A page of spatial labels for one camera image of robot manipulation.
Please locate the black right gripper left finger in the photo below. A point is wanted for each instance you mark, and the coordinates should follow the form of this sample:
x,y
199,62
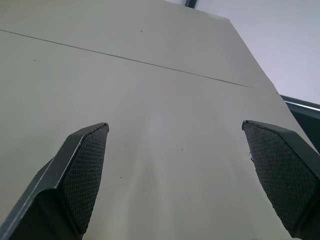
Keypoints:
x,y
75,180

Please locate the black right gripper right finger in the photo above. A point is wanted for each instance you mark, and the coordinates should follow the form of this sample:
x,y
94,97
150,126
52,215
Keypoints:
x,y
282,175

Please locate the dark pole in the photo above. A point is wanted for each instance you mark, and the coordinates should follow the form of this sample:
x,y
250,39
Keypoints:
x,y
190,3

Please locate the dark metal frame rail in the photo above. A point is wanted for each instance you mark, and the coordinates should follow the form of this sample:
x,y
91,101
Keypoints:
x,y
303,108

